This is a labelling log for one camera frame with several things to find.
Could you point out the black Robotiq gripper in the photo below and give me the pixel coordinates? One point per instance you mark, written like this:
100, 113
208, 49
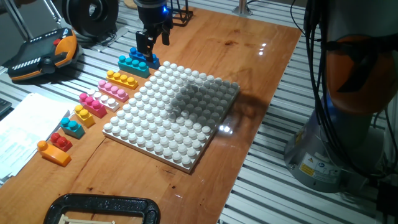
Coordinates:
152, 14

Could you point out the blue long Mega Blok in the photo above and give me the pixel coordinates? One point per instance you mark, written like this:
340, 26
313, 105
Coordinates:
133, 53

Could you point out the grey orange KUKA arm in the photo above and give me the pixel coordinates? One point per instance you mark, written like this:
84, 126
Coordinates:
357, 62

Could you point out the teal four-stud Mega Blok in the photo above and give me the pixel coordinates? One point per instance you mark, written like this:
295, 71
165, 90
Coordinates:
133, 69

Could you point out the yellow four-stud Mega Blok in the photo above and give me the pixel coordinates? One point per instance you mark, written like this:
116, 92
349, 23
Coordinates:
122, 81

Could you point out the pink four-stud Mega Blok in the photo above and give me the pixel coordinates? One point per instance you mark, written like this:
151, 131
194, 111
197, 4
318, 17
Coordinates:
113, 93

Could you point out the white four-stud Mega Blok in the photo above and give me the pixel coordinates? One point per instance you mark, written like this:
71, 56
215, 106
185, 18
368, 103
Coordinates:
109, 104

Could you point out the magenta Mega Blok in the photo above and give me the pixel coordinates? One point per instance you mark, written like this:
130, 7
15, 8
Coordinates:
93, 108

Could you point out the yellow two-stud Mega Blok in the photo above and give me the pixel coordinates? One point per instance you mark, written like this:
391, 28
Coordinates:
85, 119

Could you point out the teal two-stud Mega Blok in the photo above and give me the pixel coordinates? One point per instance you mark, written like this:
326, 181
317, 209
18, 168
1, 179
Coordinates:
74, 130

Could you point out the red two-stud Mega Blok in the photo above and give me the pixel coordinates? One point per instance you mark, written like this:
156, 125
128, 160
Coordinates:
62, 144

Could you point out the orange sloped Mega Blok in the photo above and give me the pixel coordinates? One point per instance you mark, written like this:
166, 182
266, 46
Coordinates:
56, 156

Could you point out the black filament spool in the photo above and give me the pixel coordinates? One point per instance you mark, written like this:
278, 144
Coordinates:
77, 18

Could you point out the white studded baseplate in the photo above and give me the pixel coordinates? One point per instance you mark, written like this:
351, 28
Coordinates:
155, 124

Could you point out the glossy wooden board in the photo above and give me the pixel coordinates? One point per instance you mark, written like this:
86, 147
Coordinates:
248, 77

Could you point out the grey metal strut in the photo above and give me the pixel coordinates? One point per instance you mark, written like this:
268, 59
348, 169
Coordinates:
53, 11
17, 18

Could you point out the orange black teach pendant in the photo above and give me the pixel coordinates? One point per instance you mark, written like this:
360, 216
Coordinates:
40, 53

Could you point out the white paper stack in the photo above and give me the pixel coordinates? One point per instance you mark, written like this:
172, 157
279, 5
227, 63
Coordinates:
25, 130

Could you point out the black metal C-clamp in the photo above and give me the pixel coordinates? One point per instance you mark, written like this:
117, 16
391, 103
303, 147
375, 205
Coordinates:
102, 202

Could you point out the silver metal post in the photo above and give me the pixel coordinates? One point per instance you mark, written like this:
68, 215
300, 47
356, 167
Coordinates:
242, 7

